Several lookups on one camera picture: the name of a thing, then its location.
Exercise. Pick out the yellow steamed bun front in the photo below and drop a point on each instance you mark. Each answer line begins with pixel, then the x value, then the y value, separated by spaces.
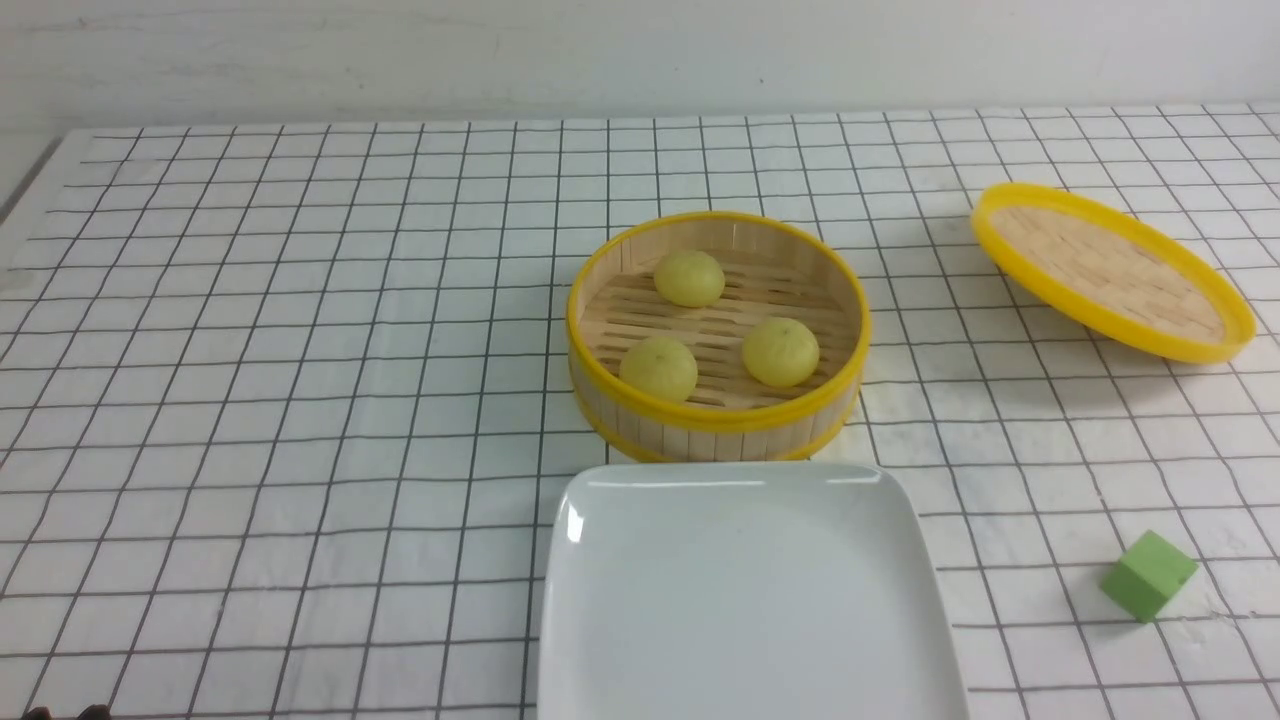
pixel 661 367

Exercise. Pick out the yellow steamed bun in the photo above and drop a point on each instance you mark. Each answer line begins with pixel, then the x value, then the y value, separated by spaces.
pixel 780 352
pixel 661 367
pixel 689 278

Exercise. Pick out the yellow steamed bun back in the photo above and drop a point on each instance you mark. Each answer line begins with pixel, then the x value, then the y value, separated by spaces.
pixel 689 278

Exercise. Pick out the white square ceramic plate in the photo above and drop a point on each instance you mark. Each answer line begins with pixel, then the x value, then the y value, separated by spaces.
pixel 743 590

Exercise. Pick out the yellow-rimmed bamboo steamer basket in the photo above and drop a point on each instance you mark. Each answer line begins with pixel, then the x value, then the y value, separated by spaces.
pixel 772 269

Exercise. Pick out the white grid-pattern tablecloth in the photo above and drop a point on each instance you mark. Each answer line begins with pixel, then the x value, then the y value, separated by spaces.
pixel 287 412

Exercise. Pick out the yellow-rimmed bamboo steamer lid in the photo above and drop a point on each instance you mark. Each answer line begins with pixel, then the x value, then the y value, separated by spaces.
pixel 1108 271

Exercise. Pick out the green foam cube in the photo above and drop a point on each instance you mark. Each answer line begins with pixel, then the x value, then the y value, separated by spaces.
pixel 1147 577

